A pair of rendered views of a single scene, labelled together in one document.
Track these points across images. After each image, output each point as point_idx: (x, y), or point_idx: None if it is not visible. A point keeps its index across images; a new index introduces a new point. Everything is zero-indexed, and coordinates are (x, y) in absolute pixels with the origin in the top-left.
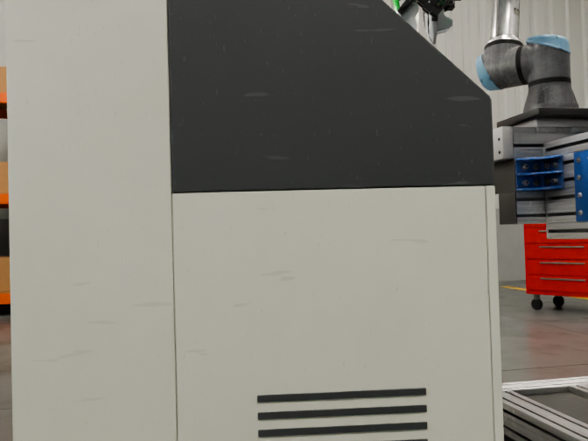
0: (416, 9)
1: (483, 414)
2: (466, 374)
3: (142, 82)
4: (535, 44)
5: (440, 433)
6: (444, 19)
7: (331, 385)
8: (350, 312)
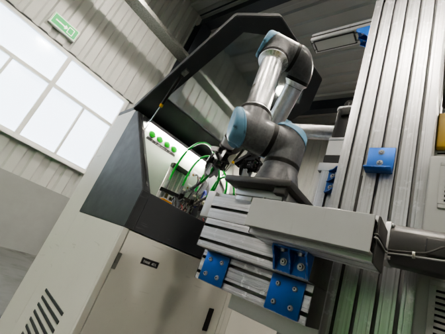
0: (210, 166)
1: None
2: (72, 314)
3: (94, 178)
4: None
5: None
6: (245, 174)
7: (54, 295)
8: (73, 267)
